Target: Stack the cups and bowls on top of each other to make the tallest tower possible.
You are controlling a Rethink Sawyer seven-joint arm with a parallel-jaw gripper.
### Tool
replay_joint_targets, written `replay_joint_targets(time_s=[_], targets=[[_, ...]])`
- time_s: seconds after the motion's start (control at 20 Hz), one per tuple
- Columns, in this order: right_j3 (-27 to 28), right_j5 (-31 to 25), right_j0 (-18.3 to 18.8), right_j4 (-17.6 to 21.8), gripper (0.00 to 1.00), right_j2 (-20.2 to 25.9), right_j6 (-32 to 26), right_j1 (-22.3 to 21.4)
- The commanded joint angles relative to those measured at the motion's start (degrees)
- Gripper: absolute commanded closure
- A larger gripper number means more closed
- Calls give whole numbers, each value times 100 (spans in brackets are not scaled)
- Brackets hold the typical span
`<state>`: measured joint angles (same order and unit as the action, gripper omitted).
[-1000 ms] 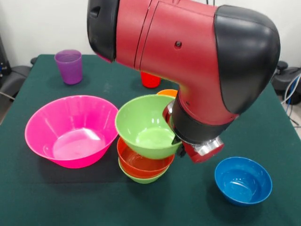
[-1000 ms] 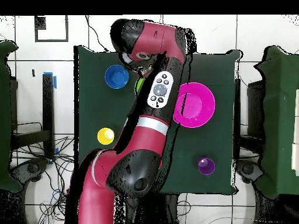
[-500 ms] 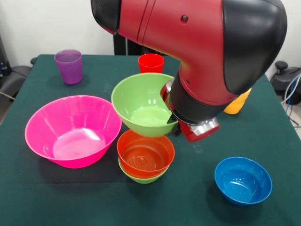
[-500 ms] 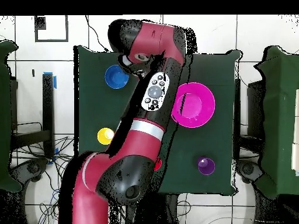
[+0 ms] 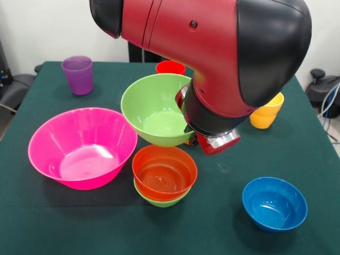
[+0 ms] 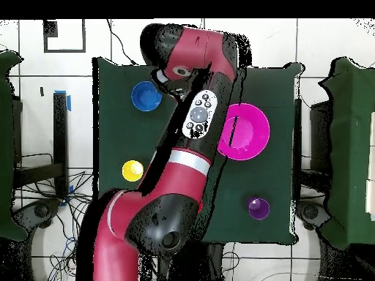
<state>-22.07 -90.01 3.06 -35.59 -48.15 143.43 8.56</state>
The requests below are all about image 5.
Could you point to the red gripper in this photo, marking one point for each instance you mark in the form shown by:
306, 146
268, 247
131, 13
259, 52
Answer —
217, 144

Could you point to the large green bowl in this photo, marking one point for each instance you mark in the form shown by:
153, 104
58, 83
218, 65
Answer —
148, 106

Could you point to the red bowl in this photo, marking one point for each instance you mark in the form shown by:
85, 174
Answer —
164, 183

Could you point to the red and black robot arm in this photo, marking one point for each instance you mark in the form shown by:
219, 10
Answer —
212, 53

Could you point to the red cup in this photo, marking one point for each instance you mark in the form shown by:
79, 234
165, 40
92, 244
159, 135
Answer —
170, 68

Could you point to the small green bowl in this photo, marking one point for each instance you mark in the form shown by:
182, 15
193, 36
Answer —
164, 204

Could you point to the yellow cup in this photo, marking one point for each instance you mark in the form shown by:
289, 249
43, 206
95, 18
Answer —
265, 119

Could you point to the blue bowl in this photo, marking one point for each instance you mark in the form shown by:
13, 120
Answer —
275, 210

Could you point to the large pink bowl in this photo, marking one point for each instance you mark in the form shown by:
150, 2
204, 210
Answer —
79, 164

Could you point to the purple cup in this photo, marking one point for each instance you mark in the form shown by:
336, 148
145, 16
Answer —
78, 79

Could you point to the black wheeled base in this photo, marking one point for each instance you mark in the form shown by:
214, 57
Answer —
16, 90
318, 90

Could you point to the dark green tablecloth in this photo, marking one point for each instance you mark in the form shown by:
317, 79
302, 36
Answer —
53, 212

